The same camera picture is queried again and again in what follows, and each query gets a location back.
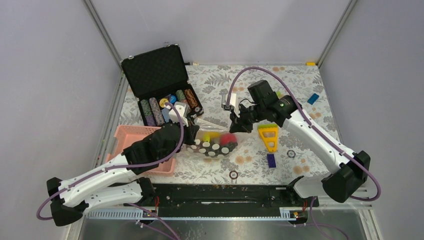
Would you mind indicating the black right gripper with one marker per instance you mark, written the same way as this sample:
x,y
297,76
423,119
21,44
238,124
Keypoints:
x,y
238,125

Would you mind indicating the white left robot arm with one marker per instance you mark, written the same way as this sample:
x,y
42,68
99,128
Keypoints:
x,y
114,182

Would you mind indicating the black toy grapes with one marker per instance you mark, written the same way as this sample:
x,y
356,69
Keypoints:
x,y
212,150

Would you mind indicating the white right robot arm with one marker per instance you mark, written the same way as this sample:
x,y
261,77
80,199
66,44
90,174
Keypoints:
x,y
346,168

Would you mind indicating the yellow triangle toy block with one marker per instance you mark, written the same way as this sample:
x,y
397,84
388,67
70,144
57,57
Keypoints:
x,y
269,136

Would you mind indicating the brown poker chip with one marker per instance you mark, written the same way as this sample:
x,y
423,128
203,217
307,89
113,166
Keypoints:
x,y
233,175

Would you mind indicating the black poker chip case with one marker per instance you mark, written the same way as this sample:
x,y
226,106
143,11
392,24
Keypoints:
x,y
159,75

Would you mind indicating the clear zip top bag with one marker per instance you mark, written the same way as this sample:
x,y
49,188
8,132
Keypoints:
x,y
206,126

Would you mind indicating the pink plastic basket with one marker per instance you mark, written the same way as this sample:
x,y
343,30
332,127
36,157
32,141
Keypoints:
x,y
128,140

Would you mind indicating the purple toy brick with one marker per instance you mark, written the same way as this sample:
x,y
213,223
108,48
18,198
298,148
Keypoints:
x,y
271,161

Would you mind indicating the yellow toy banana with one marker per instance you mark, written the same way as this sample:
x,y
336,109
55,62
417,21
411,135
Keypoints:
x,y
210,136

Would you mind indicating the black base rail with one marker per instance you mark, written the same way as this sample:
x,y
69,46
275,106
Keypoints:
x,y
221,200

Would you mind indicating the blue toy brick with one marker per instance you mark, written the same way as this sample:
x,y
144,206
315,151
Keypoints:
x,y
313,98

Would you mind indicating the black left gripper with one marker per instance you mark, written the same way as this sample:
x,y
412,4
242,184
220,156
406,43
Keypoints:
x,y
191,130

